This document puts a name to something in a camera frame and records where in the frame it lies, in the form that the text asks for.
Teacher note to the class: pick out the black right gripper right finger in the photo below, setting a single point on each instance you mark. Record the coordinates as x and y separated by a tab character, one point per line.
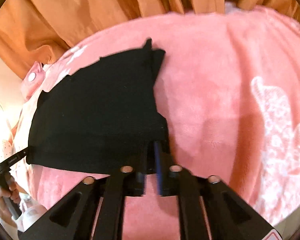
207	207

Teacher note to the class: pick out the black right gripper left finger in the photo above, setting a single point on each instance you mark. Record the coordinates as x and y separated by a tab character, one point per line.
94	208

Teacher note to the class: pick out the orange curtain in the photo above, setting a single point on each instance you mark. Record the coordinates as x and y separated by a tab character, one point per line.
43	30

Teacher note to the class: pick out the black long-sleeve sweater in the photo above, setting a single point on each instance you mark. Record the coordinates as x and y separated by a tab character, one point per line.
101	117

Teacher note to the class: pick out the pink pillow with white button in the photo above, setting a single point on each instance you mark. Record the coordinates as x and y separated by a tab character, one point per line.
32	80

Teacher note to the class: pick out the pink fleece blanket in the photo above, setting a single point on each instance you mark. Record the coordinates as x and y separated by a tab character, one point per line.
229	89

